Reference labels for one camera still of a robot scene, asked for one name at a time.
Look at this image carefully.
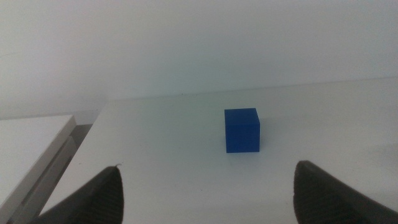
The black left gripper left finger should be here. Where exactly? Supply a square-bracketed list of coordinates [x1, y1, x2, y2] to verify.
[30, 166, 124, 224]

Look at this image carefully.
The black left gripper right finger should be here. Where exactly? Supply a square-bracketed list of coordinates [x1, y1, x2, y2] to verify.
[292, 160, 398, 224]

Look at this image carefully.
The blue cube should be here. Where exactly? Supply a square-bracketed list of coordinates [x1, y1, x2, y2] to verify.
[224, 108, 261, 154]

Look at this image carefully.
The white side table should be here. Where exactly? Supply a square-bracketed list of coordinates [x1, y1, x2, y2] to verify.
[0, 114, 78, 224]

